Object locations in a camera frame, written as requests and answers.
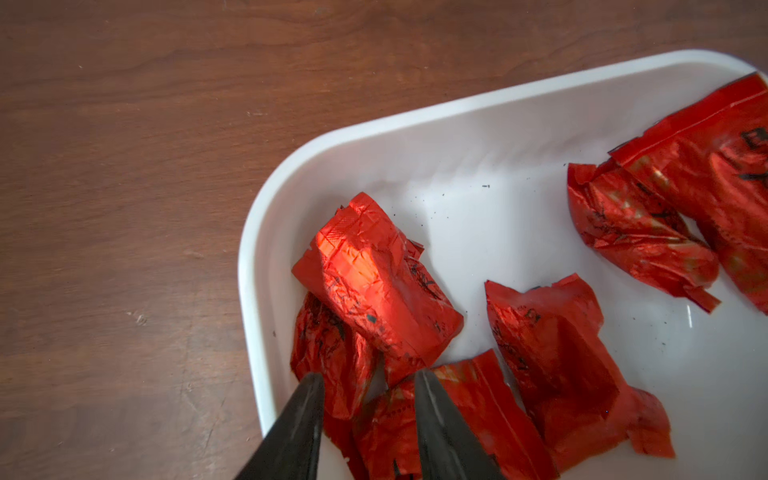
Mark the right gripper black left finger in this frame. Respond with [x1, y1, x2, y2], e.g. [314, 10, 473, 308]
[235, 373, 325, 480]

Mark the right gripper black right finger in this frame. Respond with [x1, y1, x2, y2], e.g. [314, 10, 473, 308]
[414, 370, 504, 480]

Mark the white plastic storage box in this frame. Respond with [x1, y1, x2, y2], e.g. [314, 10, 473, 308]
[238, 50, 767, 479]

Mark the red tea bag under fingers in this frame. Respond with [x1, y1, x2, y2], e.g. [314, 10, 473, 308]
[290, 293, 379, 479]

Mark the red tea bag box centre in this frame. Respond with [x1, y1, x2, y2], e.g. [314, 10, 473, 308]
[485, 274, 676, 471]

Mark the red tea bag in box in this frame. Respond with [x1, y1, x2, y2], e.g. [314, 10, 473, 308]
[292, 193, 464, 386]

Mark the red tea bag box right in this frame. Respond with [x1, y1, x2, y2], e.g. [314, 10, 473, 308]
[567, 159, 720, 313]

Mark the red tea bag far right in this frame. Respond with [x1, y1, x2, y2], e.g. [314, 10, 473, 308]
[609, 73, 767, 312]

